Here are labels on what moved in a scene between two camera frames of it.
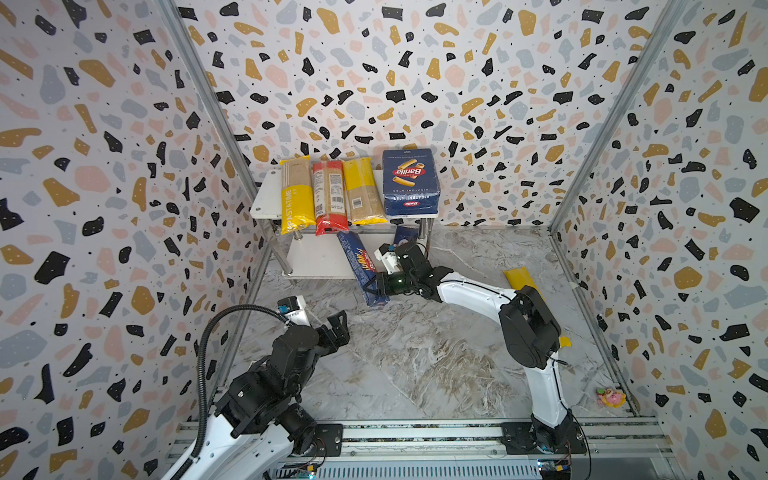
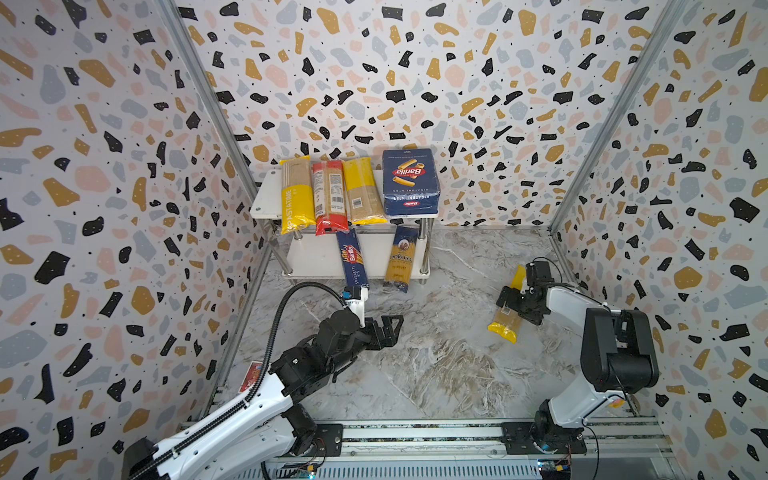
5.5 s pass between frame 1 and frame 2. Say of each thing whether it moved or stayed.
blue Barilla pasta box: stayed
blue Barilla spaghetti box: moved
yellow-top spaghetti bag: stayed
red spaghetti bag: stayed
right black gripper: moved
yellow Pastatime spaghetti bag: stayed
